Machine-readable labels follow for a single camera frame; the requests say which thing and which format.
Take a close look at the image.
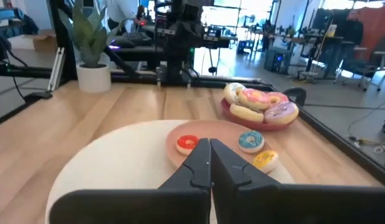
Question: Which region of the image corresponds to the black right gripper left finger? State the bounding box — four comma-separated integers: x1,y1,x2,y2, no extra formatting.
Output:
49,138,211,224

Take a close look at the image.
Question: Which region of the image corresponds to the small yellow frosted donut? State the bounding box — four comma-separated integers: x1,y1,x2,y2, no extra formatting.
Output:
253,150,279,174

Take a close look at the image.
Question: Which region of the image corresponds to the small red frosted donut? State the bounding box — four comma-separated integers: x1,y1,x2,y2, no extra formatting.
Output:
175,134,200,156

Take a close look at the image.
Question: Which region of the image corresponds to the cardboard box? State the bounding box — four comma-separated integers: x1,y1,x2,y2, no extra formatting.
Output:
32,29,58,53

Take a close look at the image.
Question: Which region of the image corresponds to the large pink frosted donut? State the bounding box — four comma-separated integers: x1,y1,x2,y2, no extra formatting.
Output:
266,91,289,108
229,88,271,124

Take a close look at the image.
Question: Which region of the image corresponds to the black clamp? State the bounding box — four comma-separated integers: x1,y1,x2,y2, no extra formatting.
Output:
284,86,307,108

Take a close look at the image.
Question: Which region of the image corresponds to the black desk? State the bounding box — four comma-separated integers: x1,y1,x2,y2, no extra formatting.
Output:
299,34,345,82

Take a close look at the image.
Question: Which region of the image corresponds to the dark red plate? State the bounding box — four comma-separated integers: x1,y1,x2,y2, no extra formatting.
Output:
221,98,297,131

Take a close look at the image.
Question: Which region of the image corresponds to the white plant pot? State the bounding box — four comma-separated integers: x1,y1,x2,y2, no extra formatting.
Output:
76,63,112,93

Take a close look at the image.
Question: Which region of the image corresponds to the light pink plate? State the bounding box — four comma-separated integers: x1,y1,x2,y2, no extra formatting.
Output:
165,119,274,170

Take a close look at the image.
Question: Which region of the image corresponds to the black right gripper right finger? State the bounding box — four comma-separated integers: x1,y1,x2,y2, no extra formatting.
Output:
210,138,385,224

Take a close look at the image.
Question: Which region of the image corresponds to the small blue frosted donut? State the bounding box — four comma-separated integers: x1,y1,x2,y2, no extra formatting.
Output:
238,129,266,154

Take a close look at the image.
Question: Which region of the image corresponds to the green artificial plant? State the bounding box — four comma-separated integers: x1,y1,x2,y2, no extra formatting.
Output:
57,0,128,69

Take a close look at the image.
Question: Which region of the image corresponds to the person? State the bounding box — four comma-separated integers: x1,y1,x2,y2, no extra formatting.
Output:
106,0,140,35

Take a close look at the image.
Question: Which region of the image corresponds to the silver aluminium bar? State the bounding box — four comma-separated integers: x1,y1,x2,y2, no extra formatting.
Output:
47,46,65,93

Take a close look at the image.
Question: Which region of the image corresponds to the grey computer tower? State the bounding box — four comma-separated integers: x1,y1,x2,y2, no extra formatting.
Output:
263,46,293,75

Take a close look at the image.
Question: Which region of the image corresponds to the white round woven placemat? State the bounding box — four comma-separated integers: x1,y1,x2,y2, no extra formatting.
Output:
44,119,295,224

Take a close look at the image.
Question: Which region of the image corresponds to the black office chair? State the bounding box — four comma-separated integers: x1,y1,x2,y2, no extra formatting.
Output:
335,34,385,93

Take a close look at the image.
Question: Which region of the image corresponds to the black keyboard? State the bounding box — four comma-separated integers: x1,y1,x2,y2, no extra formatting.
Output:
117,30,153,47

